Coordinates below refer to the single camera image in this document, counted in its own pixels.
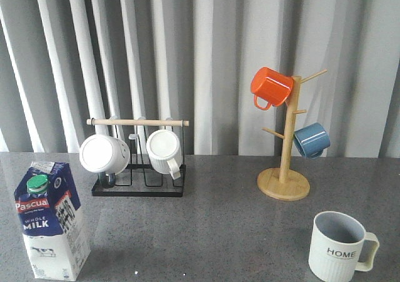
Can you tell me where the blue white milk carton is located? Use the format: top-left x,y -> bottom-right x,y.
14,161 -> 90,281

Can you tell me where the white HOME mug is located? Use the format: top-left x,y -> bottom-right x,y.
308,211 -> 380,281

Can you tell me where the dark glass cup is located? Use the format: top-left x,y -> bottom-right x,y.
97,172 -> 116,188

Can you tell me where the white ribbed mug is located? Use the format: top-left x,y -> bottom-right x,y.
146,129 -> 183,180

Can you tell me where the orange mug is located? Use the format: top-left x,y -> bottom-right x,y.
251,67 -> 294,111

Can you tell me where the wooden mug tree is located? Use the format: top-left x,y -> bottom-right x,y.
257,69 -> 327,201

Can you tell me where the white smiley mug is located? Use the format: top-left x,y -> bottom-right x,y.
79,134 -> 131,174

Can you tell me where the blue mug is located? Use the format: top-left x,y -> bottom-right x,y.
293,123 -> 331,159

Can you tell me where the grey curtain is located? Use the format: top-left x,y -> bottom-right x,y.
1,0 -> 399,158

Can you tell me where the black wire mug rack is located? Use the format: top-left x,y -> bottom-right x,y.
87,118 -> 189,197

